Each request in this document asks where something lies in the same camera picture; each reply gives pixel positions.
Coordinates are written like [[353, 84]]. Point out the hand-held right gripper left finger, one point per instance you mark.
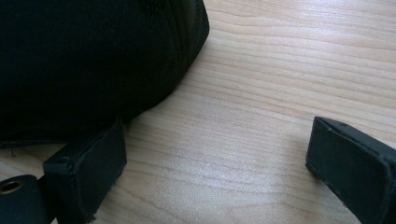
[[87, 174]]

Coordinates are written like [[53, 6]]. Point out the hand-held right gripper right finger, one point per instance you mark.
[[351, 168]]

